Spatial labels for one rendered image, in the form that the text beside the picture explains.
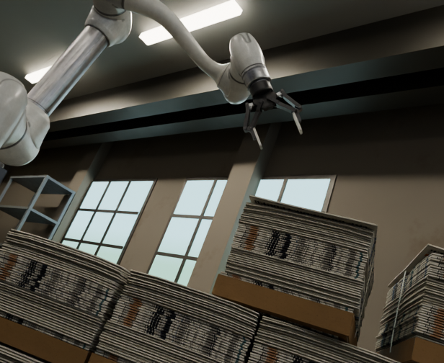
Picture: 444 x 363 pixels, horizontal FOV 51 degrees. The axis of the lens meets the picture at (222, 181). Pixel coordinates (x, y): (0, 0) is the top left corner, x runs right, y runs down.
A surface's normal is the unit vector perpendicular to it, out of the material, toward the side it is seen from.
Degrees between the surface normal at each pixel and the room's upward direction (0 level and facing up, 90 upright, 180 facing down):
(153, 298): 90
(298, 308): 93
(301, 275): 90
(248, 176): 90
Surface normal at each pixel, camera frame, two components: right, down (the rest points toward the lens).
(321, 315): -0.27, -0.42
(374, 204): -0.59, -0.50
